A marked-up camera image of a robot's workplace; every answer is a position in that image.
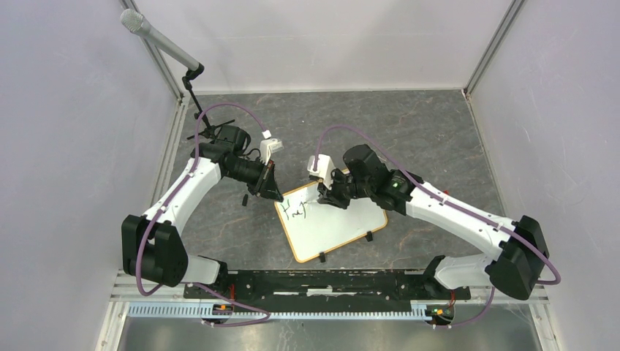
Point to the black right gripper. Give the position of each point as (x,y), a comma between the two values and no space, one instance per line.
(331,196)

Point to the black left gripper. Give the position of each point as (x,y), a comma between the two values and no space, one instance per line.
(266,184)

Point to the yellow framed whiteboard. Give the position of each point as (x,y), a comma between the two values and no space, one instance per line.
(311,228)

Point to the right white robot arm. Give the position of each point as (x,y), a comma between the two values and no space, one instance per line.
(512,254)

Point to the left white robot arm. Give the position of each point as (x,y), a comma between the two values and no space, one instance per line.
(152,248)

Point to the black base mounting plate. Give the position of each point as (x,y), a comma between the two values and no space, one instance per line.
(377,290)

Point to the grey microphone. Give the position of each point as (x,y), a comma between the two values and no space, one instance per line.
(137,24)

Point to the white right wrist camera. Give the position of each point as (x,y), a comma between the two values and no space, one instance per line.
(320,168)

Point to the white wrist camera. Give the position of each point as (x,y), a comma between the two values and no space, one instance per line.
(269,146)
(320,168)

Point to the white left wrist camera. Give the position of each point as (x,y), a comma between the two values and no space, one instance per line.
(269,146)

